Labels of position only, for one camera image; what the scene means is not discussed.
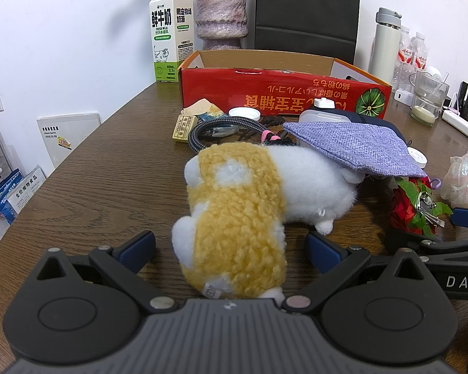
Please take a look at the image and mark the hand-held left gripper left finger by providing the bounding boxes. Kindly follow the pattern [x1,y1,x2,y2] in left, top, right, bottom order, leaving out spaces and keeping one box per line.
[35,231,178,314]

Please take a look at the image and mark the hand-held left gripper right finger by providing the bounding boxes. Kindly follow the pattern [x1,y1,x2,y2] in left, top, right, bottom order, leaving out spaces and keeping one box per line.
[283,232,430,314]

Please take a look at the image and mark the red artificial flower green leaves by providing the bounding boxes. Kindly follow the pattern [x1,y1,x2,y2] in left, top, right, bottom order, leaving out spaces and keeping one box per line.
[390,177,453,236]

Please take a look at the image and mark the translucent plastic bag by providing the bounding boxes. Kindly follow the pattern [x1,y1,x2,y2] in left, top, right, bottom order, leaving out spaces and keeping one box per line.
[440,152,468,211]

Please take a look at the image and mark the yellow and white plush toy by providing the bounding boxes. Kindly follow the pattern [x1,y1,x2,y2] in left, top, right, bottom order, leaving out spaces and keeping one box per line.
[172,143,361,300]

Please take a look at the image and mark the small yellow paper box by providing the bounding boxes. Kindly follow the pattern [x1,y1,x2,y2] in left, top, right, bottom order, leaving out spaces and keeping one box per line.
[172,114,199,143]

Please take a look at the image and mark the translucent plastic food container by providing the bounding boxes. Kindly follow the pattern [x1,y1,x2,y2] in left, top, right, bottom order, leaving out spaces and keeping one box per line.
[298,109,336,124]

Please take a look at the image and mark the red cardboard box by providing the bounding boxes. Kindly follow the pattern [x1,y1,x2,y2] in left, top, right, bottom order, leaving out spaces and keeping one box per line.
[178,49,393,119]

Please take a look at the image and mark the wooden desktop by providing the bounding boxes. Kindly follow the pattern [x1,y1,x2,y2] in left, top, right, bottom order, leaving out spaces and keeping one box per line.
[0,80,468,320]

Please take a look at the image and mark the silver metal keys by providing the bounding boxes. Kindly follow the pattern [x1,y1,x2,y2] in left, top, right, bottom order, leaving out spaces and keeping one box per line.
[415,178,447,227]

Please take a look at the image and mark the white round cap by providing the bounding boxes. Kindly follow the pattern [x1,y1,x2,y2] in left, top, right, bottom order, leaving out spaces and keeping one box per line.
[406,147,429,164]

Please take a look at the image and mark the white power strip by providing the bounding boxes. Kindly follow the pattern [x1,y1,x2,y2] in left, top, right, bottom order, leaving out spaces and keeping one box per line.
[441,109,468,144]

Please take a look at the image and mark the purple woven cloth pouch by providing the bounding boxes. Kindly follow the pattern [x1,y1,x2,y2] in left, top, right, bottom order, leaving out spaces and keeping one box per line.
[283,121,427,178]

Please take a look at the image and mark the clear stirring spoon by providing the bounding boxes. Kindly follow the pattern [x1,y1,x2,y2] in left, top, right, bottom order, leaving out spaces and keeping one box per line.
[429,72,450,100]

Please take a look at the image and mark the navy blue pouch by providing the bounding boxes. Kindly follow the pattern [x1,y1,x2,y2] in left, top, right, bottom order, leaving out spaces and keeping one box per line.
[298,109,408,145]

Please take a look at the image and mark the white panel board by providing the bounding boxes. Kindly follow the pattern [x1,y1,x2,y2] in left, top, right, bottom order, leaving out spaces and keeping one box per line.
[37,112,102,172]

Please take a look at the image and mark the tan and blue snack packet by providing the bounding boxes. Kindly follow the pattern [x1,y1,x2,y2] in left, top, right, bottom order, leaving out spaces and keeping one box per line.
[181,99,229,120]

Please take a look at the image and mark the white jar lid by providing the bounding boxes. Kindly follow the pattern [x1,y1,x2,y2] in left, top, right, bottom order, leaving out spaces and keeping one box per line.
[229,107,261,121]

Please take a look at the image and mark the clear water bottle red label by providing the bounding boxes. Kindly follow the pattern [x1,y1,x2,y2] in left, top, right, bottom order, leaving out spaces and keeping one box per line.
[392,26,414,91]
[409,32,430,73]

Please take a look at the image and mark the white thermos bottle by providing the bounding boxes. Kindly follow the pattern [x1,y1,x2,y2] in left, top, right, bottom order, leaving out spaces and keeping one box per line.
[368,7,402,82]

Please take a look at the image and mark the white and green milk carton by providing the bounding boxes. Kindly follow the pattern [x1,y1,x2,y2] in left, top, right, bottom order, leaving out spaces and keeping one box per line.
[152,0,193,83]

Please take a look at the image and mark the black paper bag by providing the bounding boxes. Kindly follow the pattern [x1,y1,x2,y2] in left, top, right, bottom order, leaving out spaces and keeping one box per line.
[255,0,361,65]

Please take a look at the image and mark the purple grey ceramic vase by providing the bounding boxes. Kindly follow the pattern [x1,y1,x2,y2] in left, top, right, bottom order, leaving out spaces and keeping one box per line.
[195,0,247,51]

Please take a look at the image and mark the black braided cable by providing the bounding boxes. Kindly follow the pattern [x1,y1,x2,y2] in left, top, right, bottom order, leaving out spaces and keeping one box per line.
[187,117,266,152]

